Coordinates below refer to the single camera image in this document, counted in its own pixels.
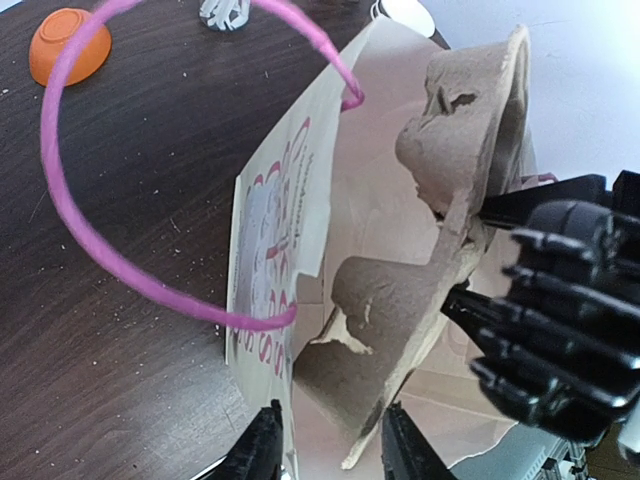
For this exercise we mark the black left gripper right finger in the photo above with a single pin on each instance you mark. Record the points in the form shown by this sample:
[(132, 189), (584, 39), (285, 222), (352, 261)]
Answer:
[(406, 453)]

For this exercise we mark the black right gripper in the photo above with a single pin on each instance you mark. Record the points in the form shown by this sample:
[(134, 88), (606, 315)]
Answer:
[(561, 348)]

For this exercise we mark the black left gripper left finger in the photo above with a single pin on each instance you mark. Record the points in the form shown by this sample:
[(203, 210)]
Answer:
[(258, 452)]

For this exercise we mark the single cardboard cup carrier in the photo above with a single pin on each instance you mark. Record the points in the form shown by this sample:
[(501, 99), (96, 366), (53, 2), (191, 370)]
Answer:
[(439, 131)]

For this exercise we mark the paper cakes bag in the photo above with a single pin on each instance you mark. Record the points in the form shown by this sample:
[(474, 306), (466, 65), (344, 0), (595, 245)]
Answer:
[(281, 211)]

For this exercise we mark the stack of brown paper cups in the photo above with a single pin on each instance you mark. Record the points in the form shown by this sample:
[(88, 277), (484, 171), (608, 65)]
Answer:
[(410, 13)]

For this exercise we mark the white stirrers in holder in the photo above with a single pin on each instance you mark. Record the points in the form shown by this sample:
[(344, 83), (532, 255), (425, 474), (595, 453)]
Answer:
[(224, 15)]

